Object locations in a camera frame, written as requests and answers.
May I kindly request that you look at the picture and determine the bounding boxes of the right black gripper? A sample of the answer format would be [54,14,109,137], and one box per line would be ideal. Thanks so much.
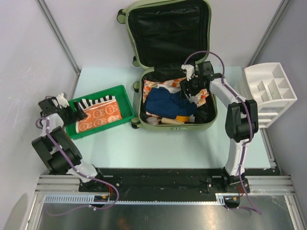
[179,74,206,100]

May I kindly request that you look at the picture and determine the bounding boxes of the black white striped cloth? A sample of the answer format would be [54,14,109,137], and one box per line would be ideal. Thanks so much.
[77,95,116,110]

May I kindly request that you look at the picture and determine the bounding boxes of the floral tulip print cloth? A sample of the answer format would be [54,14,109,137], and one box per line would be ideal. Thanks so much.
[142,77,209,107]

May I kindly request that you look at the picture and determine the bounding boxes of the orange rabbit print cloth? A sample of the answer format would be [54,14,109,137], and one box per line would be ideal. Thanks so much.
[76,99,122,133]

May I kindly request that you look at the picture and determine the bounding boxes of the navy blue cloth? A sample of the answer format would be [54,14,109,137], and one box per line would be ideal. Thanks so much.
[145,88,197,119]

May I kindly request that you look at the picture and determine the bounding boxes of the olive green hard-shell suitcase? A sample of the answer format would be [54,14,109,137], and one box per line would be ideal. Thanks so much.
[117,0,218,131]

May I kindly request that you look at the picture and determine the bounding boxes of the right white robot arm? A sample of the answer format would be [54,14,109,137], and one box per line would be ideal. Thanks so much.
[180,61,259,192]

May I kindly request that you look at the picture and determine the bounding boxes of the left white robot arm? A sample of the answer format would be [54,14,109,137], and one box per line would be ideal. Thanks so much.
[32,93,106,192]

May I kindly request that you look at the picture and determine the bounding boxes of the orange yellow tube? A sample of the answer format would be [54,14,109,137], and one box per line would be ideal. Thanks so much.
[175,115,195,123]

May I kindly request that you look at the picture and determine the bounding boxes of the green plastic tray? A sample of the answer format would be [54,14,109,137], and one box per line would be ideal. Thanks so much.
[66,85,134,139]

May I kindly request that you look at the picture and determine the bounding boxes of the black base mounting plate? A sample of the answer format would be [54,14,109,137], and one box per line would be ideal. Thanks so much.
[49,166,281,203]

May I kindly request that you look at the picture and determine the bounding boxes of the white plastic drawer organizer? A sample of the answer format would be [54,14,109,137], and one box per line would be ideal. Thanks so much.
[236,62,297,128]

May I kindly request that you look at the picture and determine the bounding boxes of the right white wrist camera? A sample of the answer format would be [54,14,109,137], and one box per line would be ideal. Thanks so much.
[181,64,197,81]

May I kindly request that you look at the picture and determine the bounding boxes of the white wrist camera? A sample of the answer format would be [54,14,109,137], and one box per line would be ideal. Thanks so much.
[52,92,69,108]
[181,64,197,81]

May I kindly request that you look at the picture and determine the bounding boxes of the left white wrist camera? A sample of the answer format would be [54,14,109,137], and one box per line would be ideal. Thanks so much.
[52,92,69,108]

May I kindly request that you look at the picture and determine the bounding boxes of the white slotted cable duct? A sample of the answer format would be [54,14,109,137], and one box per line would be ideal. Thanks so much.
[44,193,243,206]

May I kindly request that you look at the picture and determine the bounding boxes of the left aluminium frame post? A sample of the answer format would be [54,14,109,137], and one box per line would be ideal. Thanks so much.
[35,0,81,76]

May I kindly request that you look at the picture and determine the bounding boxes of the aluminium frame post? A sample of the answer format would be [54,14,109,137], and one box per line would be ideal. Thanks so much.
[247,0,292,67]
[35,0,81,76]

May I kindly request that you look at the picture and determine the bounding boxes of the right aluminium frame post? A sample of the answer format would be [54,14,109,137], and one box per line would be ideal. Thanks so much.
[247,0,292,67]

